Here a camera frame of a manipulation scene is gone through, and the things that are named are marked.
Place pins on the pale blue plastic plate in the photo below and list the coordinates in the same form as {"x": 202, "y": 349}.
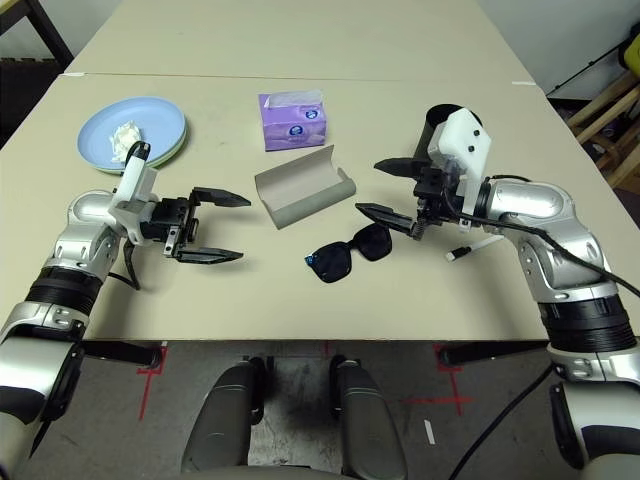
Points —
{"x": 155, "y": 120}

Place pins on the thin black rod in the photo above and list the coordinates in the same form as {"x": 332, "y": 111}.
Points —
{"x": 592, "y": 63}

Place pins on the white tissue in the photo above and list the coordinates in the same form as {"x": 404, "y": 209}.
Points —
{"x": 122, "y": 140}

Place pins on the grey robot left leg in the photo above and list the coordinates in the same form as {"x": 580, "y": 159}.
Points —
{"x": 225, "y": 420}

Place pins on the grey robot leg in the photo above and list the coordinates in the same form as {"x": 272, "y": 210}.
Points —
{"x": 372, "y": 425}
{"x": 225, "y": 420}

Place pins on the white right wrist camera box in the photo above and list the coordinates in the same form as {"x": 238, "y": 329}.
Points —
{"x": 465, "y": 140}

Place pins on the purple tissue pack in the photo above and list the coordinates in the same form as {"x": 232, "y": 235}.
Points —
{"x": 295, "y": 130}

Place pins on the white floor tape strip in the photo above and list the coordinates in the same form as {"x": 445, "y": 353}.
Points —
{"x": 430, "y": 432}

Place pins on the grey glasses case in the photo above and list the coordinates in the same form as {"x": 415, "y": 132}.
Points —
{"x": 300, "y": 195}

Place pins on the grey robot right leg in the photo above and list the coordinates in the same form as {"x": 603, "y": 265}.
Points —
{"x": 372, "y": 425}

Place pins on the light wooden frame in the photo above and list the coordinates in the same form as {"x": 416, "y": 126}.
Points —
{"x": 600, "y": 107}

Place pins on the light grey robot pelvis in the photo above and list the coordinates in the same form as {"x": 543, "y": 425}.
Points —
{"x": 260, "y": 474}

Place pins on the black sunglasses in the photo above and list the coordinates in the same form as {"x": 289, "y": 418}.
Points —
{"x": 335, "y": 262}

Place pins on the white pen black band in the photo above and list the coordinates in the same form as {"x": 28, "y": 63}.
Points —
{"x": 452, "y": 255}

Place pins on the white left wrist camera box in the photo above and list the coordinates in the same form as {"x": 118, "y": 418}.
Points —
{"x": 135, "y": 180}

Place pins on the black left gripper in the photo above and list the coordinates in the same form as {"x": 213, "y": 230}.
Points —
{"x": 165, "y": 220}

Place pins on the black plastic cup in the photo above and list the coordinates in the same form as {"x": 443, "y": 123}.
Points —
{"x": 430, "y": 135}

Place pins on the red floor tape corner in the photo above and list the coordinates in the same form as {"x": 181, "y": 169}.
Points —
{"x": 145, "y": 390}

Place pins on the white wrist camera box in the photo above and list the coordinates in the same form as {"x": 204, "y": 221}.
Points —
{"x": 135, "y": 180}
{"x": 465, "y": 140}

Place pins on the red floor tape cross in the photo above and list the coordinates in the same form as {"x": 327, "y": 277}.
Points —
{"x": 457, "y": 397}

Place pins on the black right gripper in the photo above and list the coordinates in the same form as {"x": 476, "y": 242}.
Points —
{"x": 430, "y": 187}

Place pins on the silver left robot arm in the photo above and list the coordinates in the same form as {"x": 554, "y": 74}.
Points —
{"x": 75, "y": 235}

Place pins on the yellow green container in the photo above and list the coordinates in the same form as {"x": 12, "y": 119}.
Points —
{"x": 632, "y": 55}

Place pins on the black framed side table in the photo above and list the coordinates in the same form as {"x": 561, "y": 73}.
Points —
{"x": 50, "y": 30}

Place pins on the pale green plastic plate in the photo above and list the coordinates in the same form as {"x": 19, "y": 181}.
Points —
{"x": 170, "y": 159}

